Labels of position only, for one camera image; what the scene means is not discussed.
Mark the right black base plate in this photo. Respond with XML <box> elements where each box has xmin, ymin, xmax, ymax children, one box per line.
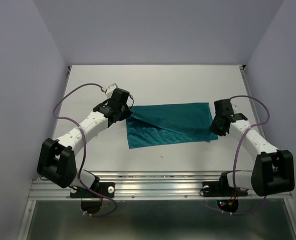
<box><xmin>199</xmin><ymin>180</ymin><xmax>236</xmax><ymax>198</ymax></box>

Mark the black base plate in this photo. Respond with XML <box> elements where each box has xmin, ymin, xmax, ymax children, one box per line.
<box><xmin>199</xmin><ymin>180</ymin><xmax>236</xmax><ymax>198</ymax></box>
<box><xmin>70</xmin><ymin>182</ymin><xmax>115</xmax><ymax>199</ymax></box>

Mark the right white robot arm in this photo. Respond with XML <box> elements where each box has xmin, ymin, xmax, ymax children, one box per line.
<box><xmin>210</xmin><ymin>99</ymin><xmax>295</xmax><ymax>197</ymax></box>

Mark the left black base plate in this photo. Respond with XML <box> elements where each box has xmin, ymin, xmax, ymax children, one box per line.
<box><xmin>70</xmin><ymin>182</ymin><xmax>115</xmax><ymax>199</ymax></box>

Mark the teal cloth napkin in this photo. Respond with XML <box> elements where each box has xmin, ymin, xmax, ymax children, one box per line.
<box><xmin>126</xmin><ymin>102</ymin><xmax>218</xmax><ymax>149</ymax></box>

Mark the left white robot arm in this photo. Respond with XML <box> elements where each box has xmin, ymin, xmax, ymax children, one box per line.
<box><xmin>37</xmin><ymin>84</ymin><xmax>132</xmax><ymax>198</ymax></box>

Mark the aluminium front rail frame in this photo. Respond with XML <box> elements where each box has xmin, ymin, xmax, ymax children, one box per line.
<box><xmin>18</xmin><ymin>65</ymin><xmax>296</xmax><ymax>240</ymax></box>

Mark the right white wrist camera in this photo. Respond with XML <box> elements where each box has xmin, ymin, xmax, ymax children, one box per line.
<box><xmin>230</xmin><ymin>100</ymin><xmax>238</xmax><ymax>114</ymax></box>

